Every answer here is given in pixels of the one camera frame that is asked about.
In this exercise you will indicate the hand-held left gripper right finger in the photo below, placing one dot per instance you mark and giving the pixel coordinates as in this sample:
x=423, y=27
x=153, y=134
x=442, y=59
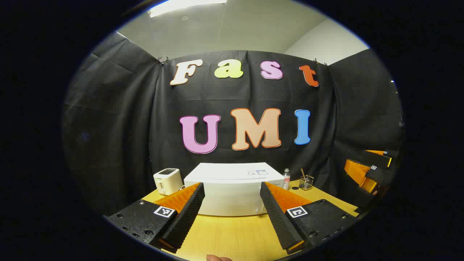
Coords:
x=279, y=217

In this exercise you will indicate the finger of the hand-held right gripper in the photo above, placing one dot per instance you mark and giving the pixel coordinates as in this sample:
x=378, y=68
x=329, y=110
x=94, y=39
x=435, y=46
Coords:
x=378, y=174
x=377, y=158

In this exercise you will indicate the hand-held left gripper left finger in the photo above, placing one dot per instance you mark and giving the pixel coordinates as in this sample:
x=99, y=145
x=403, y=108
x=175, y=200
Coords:
x=185, y=217

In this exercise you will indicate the white microwave oven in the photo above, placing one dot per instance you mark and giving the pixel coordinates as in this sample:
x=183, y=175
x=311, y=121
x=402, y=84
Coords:
x=232, y=195

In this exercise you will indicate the clear bottle with red label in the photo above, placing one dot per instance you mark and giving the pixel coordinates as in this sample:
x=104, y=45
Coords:
x=286, y=180

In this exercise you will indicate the white toaster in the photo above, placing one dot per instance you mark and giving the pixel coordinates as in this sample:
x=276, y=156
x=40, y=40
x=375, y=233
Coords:
x=167, y=181

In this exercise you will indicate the clear glass jar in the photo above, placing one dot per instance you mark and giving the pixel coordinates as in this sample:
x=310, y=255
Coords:
x=306, y=184

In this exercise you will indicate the wooden stick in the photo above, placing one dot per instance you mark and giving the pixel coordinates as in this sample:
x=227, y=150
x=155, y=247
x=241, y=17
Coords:
x=303, y=173

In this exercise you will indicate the black backdrop cloth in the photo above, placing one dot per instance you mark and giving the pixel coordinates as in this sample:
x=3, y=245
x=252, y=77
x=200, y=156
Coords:
x=108, y=127

